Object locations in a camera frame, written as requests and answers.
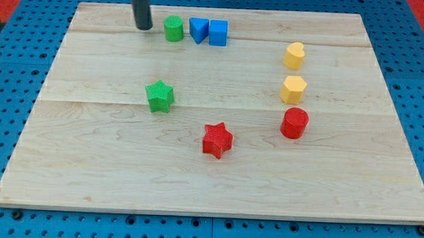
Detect yellow heart block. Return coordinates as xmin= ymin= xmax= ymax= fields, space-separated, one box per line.
xmin=283 ymin=42 xmax=306 ymax=70

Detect red cylinder block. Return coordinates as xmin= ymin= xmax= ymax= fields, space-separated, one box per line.
xmin=280 ymin=108 xmax=309 ymax=139

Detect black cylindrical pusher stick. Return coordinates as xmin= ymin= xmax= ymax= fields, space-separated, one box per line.
xmin=131 ymin=0 xmax=153 ymax=31

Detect green star block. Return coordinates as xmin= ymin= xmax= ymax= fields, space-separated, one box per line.
xmin=145 ymin=80 xmax=174 ymax=113

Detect light wooden board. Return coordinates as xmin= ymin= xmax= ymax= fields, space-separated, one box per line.
xmin=0 ymin=2 xmax=424 ymax=224

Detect blue triangle block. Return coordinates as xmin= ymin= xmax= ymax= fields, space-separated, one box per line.
xmin=189 ymin=17 xmax=210 ymax=44

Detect blue cube block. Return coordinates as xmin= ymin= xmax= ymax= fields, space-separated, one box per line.
xmin=208 ymin=20 xmax=228 ymax=47

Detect yellow hexagon block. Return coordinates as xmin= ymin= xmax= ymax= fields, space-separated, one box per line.
xmin=279 ymin=76 xmax=307 ymax=105

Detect green cylinder block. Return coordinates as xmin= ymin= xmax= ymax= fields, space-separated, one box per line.
xmin=164 ymin=15 xmax=184 ymax=42

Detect red star block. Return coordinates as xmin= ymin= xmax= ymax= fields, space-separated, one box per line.
xmin=202 ymin=123 xmax=233 ymax=160

